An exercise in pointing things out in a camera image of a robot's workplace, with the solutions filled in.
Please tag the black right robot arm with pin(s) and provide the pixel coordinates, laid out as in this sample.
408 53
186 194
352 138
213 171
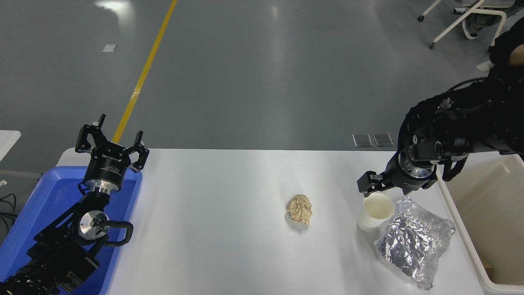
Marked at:
434 135

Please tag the white wheeled chair frame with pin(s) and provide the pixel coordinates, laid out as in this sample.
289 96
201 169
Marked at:
454 24

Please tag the crumpled silver foil tray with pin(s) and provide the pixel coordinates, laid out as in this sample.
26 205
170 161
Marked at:
409 241

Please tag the small white table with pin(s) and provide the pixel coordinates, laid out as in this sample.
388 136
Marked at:
7 143

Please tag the person's forearm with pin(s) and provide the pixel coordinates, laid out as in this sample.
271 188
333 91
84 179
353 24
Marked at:
517 55

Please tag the white paper cup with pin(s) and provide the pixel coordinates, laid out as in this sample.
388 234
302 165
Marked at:
374 213

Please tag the large pale plastic bin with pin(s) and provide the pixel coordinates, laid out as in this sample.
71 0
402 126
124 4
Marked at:
491 205

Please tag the crumpled tan paper ball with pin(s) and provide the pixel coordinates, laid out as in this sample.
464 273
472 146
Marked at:
299 209

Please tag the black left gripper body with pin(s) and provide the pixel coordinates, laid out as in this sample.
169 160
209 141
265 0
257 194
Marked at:
107 166

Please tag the metal floor plate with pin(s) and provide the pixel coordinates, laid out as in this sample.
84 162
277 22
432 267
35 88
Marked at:
382 139
362 139

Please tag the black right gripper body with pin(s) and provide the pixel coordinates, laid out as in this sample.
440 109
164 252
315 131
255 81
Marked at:
395 178

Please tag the blue plastic tray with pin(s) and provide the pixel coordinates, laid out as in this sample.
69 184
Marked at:
53 196

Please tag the person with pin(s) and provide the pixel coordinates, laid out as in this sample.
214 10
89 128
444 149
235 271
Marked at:
501 45

